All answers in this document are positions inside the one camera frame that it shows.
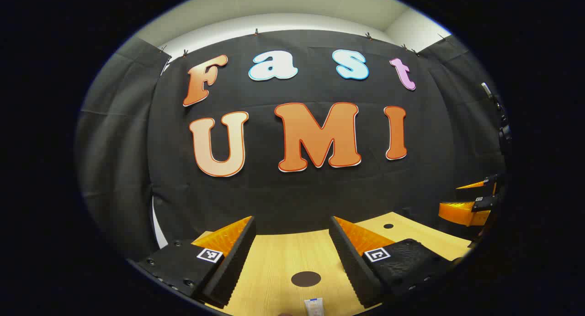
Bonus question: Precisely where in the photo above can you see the wooden desktop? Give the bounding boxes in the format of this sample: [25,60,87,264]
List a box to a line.
[192,211,473,316]

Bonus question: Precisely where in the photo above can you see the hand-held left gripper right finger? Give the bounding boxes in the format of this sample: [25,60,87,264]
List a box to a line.
[329,216,457,309]

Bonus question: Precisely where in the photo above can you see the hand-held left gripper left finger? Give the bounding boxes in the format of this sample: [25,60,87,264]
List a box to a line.
[137,216,257,308]

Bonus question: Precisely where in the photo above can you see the dark round coaster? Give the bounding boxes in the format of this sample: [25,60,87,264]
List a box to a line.
[291,271,321,288]

